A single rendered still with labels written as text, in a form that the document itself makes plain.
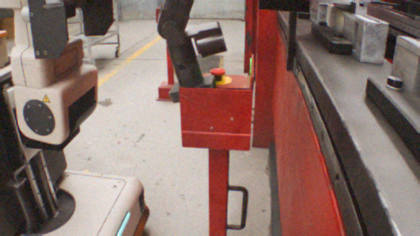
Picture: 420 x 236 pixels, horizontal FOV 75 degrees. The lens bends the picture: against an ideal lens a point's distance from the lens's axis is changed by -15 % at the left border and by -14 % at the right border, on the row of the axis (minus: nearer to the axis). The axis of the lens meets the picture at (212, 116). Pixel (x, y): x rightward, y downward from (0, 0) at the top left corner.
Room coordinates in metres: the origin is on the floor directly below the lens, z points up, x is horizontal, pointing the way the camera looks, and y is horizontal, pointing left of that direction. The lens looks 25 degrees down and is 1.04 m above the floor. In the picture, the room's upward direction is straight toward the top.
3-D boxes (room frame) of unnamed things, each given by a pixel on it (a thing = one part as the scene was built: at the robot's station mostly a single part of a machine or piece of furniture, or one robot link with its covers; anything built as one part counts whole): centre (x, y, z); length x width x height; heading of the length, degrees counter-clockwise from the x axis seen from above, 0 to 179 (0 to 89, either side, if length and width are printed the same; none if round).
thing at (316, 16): (1.43, -0.46, 0.92); 0.50 x 0.06 x 0.10; 172
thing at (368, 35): (0.83, -0.38, 0.92); 0.39 x 0.06 x 0.10; 172
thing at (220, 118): (0.74, -0.02, 0.75); 0.20 x 0.16 x 0.18; 173
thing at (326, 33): (0.86, -0.33, 0.89); 0.30 x 0.05 x 0.03; 172
